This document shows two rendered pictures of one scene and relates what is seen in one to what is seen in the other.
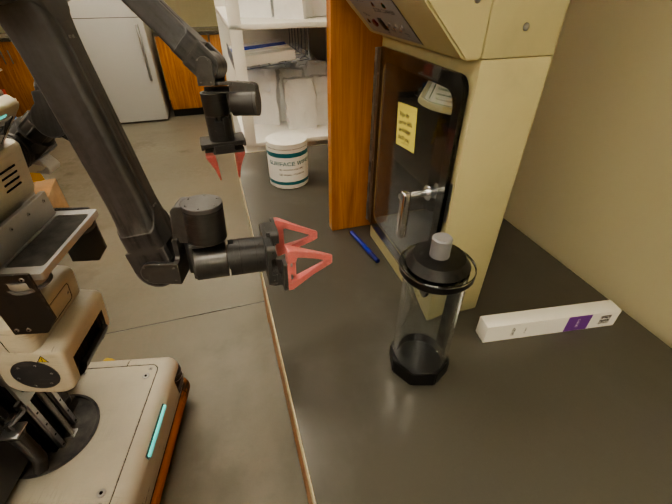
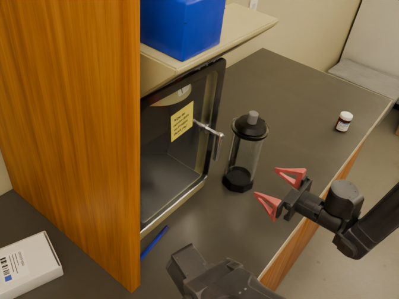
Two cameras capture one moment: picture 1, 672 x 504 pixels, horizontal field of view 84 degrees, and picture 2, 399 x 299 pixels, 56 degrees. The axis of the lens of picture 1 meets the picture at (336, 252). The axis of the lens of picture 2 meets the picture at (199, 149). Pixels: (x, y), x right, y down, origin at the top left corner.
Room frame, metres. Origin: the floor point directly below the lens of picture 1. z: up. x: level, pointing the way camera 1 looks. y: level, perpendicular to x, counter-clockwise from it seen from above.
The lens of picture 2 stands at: (1.07, 0.43, 1.78)
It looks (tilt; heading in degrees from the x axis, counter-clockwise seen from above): 40 degrees down; 230
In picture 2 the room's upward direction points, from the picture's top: 8 degrees clockwise
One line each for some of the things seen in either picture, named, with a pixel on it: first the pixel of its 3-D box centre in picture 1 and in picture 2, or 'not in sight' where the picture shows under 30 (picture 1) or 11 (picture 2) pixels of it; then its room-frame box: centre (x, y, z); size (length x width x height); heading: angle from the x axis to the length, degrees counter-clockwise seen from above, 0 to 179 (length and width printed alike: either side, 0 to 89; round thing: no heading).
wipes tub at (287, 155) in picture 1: (287, 159); not in sight; (1.16, 0.16, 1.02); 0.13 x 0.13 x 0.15
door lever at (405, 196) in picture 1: (411, 212); (212, 143); (0.56, -0.13, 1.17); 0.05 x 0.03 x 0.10; 107
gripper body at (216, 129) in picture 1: (220, 130); not in sight; (0.87, 0.27, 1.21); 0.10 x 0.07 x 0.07; 109
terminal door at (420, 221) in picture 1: (402, 172); (178, 149); (0.67, -0.13, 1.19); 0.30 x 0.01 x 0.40; 17
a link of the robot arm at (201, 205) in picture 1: (186, 236); (347, 216); (0.46, 0.22, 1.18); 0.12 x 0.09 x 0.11; 92
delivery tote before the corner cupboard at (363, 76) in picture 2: not in sight; (361, 92); (-1.89, -1.00, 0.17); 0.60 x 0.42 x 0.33; 105
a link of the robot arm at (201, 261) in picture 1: (211, 256); (332, 216); (0.46, 0.19, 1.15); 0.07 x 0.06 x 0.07; 106
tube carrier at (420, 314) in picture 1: (426, 315); (243, 153); (0.42, -0.15, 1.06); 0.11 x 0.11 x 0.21
